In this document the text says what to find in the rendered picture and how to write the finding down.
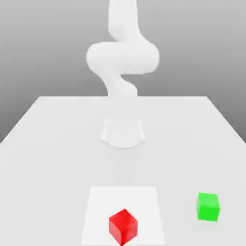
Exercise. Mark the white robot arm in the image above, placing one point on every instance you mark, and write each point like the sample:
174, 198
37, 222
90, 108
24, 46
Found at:
123, 57

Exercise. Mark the small green cube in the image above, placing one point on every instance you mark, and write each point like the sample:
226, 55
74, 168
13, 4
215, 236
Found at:
208, 207

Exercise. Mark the small red cube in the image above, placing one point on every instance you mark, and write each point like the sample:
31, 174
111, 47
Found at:
123, 226

